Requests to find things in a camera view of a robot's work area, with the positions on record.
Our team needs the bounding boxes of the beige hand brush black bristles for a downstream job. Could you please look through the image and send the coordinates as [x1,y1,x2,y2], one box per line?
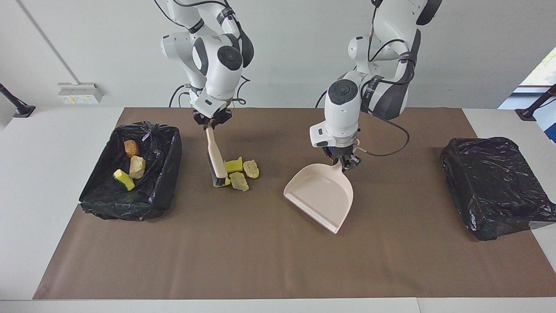
[205,126,228,187]

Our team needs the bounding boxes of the pink plastic dustpan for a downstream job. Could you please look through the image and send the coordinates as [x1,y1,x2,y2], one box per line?
[283,160,354,234]

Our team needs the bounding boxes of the striped croissant bread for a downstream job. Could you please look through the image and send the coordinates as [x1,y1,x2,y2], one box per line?
[129,156,146,180]

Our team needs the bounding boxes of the yellow sponge wedge green backing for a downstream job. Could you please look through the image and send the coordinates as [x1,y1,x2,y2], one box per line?
[113,169,136,191]

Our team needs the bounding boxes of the open bin with black bag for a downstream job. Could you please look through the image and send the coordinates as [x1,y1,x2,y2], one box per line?
[79,121,183,221]

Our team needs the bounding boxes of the flat-topped bin with black bag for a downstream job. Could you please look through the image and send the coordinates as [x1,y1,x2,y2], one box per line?
[440,137,556,241]

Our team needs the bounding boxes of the brown table mat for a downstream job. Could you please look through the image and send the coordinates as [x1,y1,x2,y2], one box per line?
[33,107,556,300]

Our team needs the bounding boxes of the bright window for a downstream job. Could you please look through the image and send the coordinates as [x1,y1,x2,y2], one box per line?
[519,47,556,87]

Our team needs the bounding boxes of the black base cable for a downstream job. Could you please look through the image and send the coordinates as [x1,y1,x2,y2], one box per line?
[169,84,192,108]

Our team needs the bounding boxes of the white wall outlet box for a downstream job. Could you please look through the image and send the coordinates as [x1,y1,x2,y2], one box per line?
[57,83,104,105]

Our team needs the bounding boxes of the black camera stand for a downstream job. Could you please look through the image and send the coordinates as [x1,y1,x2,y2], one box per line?
[0,83,36,119]
[515,83,556,121]

